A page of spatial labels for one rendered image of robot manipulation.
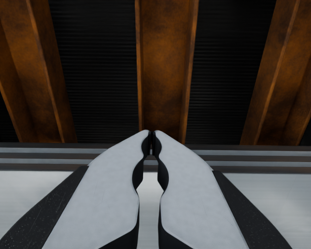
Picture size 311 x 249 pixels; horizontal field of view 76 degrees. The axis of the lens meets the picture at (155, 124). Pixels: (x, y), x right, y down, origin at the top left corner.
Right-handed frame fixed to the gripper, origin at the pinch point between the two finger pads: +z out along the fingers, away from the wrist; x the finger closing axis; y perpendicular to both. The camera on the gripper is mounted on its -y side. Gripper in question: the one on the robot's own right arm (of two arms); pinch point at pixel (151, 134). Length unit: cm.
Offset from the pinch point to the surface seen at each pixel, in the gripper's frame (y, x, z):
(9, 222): 18.0, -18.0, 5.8
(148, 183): 10.0, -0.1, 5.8
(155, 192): 11.6, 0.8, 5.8
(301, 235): 18.6, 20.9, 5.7
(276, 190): 10.5, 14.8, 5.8
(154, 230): 18.7, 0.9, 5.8
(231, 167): 8.1, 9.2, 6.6
